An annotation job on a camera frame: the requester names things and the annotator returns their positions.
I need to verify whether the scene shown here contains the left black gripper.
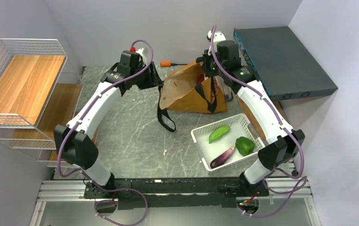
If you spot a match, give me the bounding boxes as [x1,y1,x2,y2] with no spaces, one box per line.
[130,61,163,90]

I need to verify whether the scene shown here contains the tan grocery bag black straps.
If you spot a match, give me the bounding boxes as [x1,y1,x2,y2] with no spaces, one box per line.
[157,60,229,133]

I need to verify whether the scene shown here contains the purple sweet potato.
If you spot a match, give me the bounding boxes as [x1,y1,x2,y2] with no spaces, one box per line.
[196,75,205,85]

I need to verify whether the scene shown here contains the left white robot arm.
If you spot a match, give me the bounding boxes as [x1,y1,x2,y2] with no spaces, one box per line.
[54,47,162,198]

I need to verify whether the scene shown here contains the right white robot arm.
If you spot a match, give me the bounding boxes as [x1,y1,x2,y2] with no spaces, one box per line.
[196,28,305,195]

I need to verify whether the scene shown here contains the white plastic basket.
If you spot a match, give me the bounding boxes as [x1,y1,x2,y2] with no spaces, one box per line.
[191,113,265,172]

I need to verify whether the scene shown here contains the green bitter gourd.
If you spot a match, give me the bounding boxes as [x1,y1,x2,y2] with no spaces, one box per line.
[208,125,231,144]

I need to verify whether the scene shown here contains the green bell pepper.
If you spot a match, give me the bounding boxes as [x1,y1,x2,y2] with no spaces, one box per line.
[235,137,255,156]

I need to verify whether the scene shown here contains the purple eggplant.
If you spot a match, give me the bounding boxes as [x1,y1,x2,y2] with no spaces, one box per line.
[210,144,236,169]

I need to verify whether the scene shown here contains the orange handled screwdriver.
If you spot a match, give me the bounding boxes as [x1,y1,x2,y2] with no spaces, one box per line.
[160,61,187,67]

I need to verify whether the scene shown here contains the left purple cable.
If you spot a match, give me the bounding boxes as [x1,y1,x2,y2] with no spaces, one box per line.
[56,39,154,226]

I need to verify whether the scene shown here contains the purple cable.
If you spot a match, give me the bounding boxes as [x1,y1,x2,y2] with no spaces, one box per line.
[56,39,154,226]
[208,24,308,218]

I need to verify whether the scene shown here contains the dark network switch box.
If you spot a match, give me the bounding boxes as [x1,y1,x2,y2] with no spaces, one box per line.
[233,26,338,101]

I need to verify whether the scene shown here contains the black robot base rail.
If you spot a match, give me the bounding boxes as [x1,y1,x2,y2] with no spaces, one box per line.
[37,178,312,216]

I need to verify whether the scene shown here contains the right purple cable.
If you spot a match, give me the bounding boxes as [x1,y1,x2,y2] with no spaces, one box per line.
[208,24,308,218]

